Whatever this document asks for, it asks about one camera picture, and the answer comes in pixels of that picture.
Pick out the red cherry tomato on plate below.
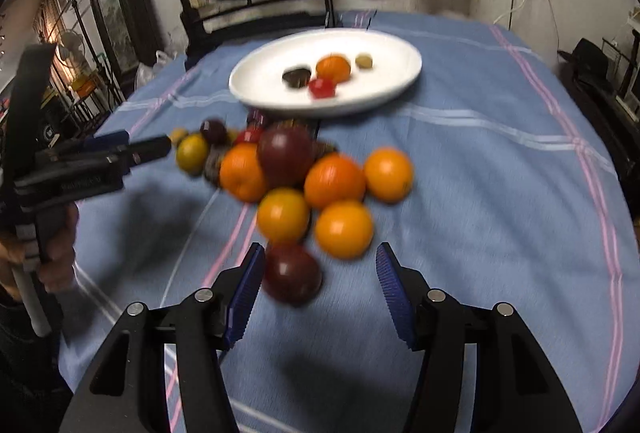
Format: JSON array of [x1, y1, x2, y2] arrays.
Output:
[[308, 78, 336, 100]]

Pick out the small dark purple plum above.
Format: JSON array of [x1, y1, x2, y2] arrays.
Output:
[[200, 119, 230, 147]]

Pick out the white plastic bag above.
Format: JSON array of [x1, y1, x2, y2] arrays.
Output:
[[134, 50, 177, 91]]

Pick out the dark wooden cabinet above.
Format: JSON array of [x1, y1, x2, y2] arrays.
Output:
[[90, 0, 163, 95]]

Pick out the orange tangerine on plate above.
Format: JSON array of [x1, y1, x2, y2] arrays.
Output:
[[316, 54, 352, 84]]

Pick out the white oval plate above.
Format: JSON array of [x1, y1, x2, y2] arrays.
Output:
[[229, 28, 422, 118]]

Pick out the yellow orange tangerine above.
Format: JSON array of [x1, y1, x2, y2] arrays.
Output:
[[314, 200, 374, 261], [256, 188, 310, 243]]

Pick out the person's left hand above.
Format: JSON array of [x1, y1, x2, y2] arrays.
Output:
[[1, 204, 79, 301]]

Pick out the blue striped tablecloth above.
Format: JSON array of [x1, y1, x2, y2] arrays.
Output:
[[58, 13, 639, 432]]

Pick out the small tan longan on plate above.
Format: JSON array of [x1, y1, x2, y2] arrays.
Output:
[[355, 53, 373, 70]]

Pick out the dark water chestnut on plate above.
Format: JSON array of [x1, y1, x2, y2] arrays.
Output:
[[282, 66, 311, 90]]

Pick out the yellow green citrus fruit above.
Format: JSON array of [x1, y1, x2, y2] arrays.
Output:
[[176, 133, 209, 176]]

